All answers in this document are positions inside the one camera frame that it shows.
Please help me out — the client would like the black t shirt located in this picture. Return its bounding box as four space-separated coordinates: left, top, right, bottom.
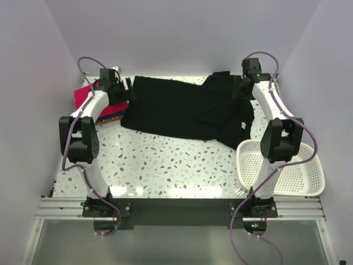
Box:
121 71 254 149

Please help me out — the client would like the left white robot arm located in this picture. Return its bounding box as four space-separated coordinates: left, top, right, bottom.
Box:
58 68 136 216

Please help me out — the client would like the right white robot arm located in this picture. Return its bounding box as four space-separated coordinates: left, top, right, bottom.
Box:
233 57 303 217

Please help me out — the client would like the folded orange t shirt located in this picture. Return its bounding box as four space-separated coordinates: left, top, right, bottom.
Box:
95 110 125 124

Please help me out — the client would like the folded pink t shirt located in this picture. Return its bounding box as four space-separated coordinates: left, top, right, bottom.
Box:
74 85 128 120

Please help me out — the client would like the white perforated plastic basket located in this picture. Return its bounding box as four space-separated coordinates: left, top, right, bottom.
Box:
237 140 325 197

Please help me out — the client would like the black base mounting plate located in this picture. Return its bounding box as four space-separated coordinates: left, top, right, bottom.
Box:
81 198 278 231

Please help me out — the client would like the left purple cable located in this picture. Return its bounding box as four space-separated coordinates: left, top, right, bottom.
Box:
61 56 122 235

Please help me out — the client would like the purple cable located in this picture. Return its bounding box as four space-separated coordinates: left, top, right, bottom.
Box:
229 51 318 265
61 56 122 235

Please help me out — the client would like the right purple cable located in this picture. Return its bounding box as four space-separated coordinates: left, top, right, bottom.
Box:
229 51 318 265

